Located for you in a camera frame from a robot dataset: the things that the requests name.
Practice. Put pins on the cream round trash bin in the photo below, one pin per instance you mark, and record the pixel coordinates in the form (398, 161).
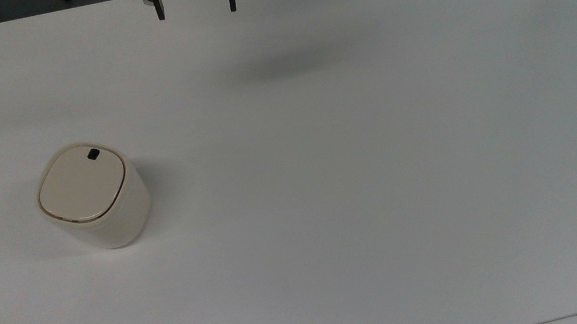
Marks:
(117, 216)

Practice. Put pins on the cream trash bin lid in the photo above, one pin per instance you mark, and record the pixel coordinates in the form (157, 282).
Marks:
(82, 185)

